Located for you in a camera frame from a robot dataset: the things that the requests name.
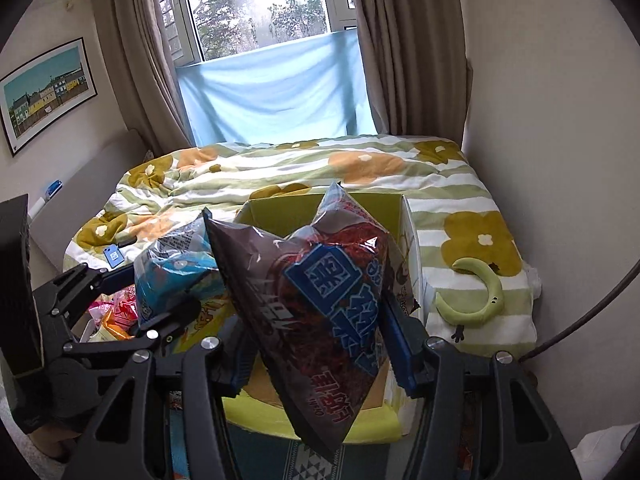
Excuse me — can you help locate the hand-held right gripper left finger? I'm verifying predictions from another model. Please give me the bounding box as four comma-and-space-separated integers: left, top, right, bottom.
62, 321, 261, 480

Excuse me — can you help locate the white framed window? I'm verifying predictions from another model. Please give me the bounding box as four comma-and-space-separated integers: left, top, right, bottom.
152, 0, 361, 69

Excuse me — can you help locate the framed houses picture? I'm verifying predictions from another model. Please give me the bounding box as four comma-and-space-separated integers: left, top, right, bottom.
0, 37, 99, 157

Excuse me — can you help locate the green crescent plush toy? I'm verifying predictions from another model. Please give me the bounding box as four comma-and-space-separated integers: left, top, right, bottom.
434, 256, 503, 322

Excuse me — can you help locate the beige curtain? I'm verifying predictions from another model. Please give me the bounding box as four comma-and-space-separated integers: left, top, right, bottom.
90, 0, 202, 159
345, 0, 474, 149

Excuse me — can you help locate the floral striped blanket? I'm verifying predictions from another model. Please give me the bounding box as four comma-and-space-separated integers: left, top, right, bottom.
62, 134, 543, 361

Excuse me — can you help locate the large dark red snack bag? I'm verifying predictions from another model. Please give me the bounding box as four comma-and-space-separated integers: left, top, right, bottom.
204, 180, 418, 461

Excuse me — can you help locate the pile of snack packets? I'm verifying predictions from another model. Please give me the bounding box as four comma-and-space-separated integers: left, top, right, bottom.
82, 282, 236, 356

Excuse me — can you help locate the person's left forearm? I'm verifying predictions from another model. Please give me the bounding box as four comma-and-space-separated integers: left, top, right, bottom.
27, 422, 82, 464

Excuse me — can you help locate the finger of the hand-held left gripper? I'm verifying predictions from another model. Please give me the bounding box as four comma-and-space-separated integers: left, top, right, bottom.
62, 297, 202, 363
32, 265, 138, 322

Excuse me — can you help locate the light blue window cloth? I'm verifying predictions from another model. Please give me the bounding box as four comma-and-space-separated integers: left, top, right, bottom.
177, 30, 378, 147

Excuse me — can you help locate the black cable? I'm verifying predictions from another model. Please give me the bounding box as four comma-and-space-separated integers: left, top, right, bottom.
517, 259, 640, 367

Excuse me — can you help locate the yellow-green cardboard box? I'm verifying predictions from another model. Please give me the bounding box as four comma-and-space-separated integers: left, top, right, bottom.
220, 192, 426, 446

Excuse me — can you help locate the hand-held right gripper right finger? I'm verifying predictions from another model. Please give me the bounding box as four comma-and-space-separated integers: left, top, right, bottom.
381, 297, 583, 480

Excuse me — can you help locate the white fluffy cloth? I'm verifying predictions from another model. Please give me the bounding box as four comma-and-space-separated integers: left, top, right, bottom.
570, 422, 639, 480

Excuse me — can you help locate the beige bed headboard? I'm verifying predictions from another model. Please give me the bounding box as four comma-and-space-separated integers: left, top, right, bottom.
27, 130, 152, 281

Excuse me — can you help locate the blue snack bag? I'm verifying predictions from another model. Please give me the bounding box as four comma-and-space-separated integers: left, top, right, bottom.
134, 215, 228, 326

